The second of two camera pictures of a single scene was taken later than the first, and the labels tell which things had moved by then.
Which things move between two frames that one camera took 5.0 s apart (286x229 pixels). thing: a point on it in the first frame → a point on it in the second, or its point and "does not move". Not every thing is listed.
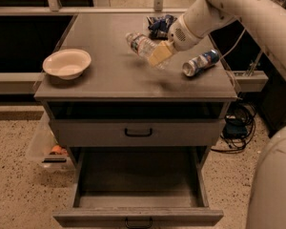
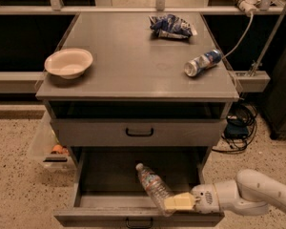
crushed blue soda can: x=199 y=63 does not move
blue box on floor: x=234 y=130 does not move
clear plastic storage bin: x=44 y=149 does not move
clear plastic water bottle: x=141 y=46 → x=156 y=188
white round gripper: x=182 y=37 → x=205 y=197
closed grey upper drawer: x=137 y=132 does not move
